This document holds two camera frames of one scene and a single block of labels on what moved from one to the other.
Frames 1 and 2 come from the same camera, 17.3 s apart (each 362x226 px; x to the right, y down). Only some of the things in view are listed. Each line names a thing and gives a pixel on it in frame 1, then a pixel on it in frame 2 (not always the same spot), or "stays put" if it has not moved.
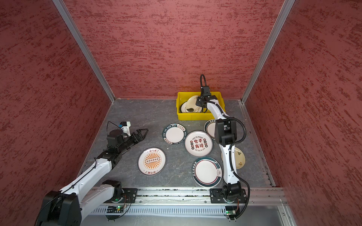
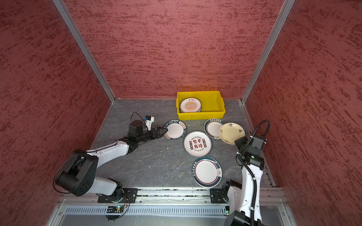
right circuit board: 230,210 stays put
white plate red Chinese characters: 198,143 stays put
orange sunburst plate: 151,161 -> 190,105
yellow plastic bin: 182,97 stays put
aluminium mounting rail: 263,195 stays put
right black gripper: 199,102 -> 238,141
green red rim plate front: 207,172 stays put
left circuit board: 118,209 stays put
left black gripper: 139,134 -> 154,135
